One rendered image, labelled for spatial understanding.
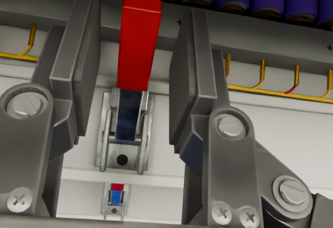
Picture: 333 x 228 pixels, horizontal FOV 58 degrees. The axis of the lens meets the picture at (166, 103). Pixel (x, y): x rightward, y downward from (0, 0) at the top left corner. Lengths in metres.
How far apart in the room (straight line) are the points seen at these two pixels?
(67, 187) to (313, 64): 0.27
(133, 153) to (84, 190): 0.20
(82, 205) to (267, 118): 0.24
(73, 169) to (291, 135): 0.13
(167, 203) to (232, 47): 0.24
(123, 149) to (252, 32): 0.09
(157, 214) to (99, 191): 0.07
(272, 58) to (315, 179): 0.08
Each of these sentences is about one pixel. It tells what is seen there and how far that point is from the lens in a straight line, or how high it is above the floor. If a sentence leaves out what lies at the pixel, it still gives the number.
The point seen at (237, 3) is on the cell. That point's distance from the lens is 0.18.
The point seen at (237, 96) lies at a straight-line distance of 0.17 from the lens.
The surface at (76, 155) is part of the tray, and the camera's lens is 0.17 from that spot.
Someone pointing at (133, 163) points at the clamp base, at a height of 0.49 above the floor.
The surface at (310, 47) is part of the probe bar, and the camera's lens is 0.18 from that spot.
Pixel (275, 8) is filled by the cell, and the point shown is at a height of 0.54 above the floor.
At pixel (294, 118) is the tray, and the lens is 0.19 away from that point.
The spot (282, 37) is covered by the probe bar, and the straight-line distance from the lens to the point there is 0.17.
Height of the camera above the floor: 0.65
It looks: 61 degrees down
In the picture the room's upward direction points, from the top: 21 degrees clockwise
